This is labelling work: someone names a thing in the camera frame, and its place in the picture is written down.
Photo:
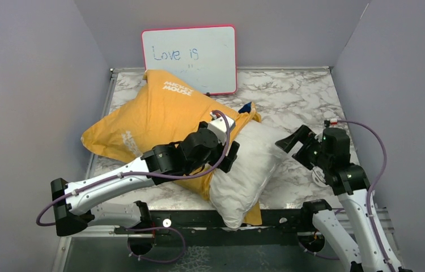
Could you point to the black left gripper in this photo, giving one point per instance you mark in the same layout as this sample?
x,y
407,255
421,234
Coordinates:
x,y
232,156

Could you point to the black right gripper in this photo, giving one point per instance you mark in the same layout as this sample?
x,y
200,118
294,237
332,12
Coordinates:
x,y
306,136

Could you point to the white pillow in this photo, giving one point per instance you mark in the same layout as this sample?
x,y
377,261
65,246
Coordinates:
x,y
235,194

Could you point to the blue yellow Mickey pillowcase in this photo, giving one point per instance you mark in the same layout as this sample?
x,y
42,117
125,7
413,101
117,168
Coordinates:
x,y
165,110

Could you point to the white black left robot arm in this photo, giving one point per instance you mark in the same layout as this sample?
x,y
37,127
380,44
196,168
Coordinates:
x,y
82,204

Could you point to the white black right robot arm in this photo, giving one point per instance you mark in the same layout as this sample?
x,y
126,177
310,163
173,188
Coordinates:
x,y
368,249

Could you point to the white printed label tag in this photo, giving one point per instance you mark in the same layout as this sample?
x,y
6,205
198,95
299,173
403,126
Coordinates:
x,y
319,177

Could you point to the pink framed whiteboard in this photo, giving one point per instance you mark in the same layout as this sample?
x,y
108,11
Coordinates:
x,y
203,57

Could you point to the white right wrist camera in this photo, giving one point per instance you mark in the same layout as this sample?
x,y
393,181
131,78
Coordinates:
x,y
330,122

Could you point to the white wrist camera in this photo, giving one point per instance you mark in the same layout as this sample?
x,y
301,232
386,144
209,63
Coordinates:
x,y
218,127
330,122

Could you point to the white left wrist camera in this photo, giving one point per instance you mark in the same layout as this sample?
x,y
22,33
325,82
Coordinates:
x,y
218,127

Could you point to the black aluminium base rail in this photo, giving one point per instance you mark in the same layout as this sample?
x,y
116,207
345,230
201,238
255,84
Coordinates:
x,y
205,228

